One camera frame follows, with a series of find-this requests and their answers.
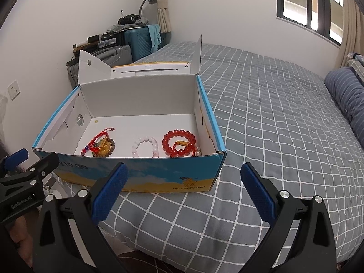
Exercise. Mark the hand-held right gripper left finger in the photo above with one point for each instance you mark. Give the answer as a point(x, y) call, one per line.
point(112, 189)

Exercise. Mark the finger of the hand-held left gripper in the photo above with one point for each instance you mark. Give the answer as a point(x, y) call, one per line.
point(42, 165)
point(17, 157)

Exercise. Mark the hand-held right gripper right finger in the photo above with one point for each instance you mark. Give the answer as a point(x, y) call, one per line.
point(257, 193)

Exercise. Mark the blue and yellow cardboard box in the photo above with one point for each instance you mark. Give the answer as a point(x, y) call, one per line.
point(142, 179)

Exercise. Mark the grey suitcase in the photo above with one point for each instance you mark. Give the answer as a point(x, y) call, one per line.
point(113, 54)
point(93, 41)

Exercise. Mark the blue striped pillow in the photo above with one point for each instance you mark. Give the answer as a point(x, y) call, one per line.
point(347, 96)

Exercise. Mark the teal suitcase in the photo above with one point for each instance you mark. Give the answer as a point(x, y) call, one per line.
point(136, 42)

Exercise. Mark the teal cloth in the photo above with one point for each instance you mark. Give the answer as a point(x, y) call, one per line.
point(155, 37)

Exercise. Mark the grey plaid folded blanket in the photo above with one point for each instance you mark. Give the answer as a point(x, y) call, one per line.
point(357, 65)

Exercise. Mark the black bag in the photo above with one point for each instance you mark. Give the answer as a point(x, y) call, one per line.
point(132, 20)

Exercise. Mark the beige tied curtain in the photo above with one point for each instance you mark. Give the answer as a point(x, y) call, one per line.
point(163, 11)

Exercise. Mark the dark framed window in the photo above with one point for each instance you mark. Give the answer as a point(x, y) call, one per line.
point(307, 2)

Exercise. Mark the white wall socket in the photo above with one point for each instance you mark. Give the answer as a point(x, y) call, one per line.
point(13, 90)

